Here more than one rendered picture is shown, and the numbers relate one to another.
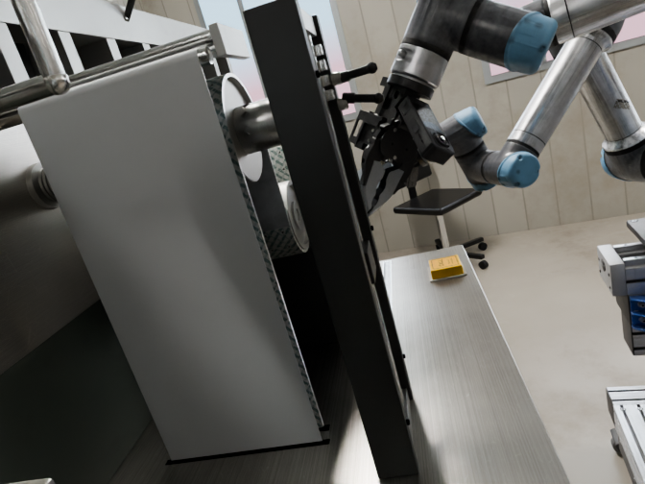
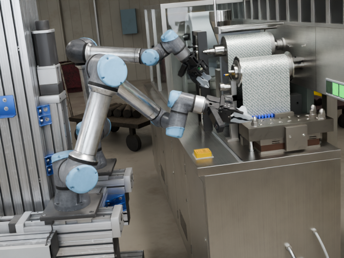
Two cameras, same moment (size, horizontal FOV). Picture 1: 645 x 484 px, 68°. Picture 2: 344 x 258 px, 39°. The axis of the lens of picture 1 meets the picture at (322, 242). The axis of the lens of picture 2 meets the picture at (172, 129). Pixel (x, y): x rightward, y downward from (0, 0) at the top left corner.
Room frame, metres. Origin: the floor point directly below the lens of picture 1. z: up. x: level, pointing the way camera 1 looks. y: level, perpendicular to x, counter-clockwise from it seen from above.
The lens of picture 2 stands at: (3.01, -1.10, 1.59)
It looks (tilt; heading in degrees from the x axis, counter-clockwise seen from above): 14 degrees down; 160
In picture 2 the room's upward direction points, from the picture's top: 5 degrees counter-clockwise
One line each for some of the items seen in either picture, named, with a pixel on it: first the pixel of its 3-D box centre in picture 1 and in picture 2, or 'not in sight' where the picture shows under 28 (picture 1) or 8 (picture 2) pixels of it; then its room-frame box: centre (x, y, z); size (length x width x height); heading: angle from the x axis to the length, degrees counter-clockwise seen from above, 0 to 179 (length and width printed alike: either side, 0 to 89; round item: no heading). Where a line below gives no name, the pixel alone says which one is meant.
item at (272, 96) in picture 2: not in sight; (266, 99); (1.00, 0.11, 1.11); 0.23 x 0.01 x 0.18; 78
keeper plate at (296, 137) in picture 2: not in sight; (296, 137); (1.22, 0.12, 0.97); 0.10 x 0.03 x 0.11; 78
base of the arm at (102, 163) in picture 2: not in sight; (91, 156); (0.60, -0.70, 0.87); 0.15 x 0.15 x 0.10
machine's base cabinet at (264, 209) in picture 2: not in sight; (214, 169); (0.00, 0.25, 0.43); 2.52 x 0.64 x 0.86; 168
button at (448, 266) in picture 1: (445, 267); (202, 153); (1.02, -0.26, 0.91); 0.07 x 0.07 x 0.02; 78
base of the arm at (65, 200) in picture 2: not in sight; (70, 193); (1.07, -0.88, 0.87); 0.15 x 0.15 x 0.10
